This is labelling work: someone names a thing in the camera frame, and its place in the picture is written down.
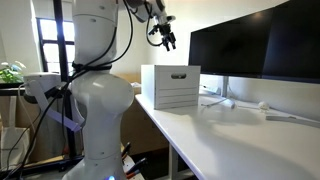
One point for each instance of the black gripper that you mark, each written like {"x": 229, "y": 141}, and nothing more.
{"x": 164, "y": 29}

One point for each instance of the brown cardboard box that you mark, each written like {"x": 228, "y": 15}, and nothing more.
{"x": 140, "y": 126}

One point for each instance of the black computer monitor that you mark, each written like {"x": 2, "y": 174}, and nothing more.
{"x": 233, "y": 50}
{"x": 296, "y": 40}

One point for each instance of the silver monitor stand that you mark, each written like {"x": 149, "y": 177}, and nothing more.
{"x": 225, "y": 86}

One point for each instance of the black tripod stand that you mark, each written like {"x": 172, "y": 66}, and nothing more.
{"x": 59, "y": 33}

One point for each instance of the small white round object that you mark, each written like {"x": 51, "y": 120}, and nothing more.
{"x": 263, "y": 106}

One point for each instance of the black marker pen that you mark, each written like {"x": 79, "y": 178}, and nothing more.
{"x": 126, "y": 149}

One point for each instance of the green potted plant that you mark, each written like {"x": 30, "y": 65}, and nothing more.
{"x": 10, "y": 73}

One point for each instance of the black side shelf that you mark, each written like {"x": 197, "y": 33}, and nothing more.
{"x": 10, "y": 90}

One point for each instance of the white tote bag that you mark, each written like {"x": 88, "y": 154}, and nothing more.
{"x": 13, "y": 143}

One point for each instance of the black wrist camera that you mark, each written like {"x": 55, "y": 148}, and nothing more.
{"x": 154, "y": 30}

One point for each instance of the window with dark frame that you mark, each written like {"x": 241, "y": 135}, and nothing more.
{"x": 48, "y": 43}

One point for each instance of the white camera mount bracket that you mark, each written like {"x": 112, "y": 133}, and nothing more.
{"x": 40, "y": 81}

